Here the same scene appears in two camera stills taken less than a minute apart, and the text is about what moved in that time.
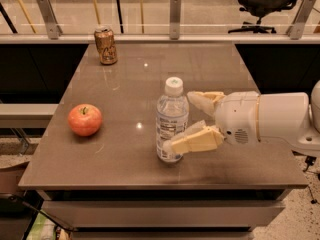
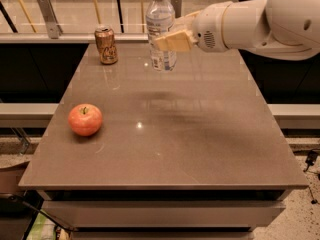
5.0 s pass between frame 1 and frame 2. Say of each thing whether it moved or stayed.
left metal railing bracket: stayed
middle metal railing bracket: stayed
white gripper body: moved
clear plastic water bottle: moved
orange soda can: stayed
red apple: stayed
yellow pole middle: stayed
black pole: stayed
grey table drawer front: stayed
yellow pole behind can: stayed
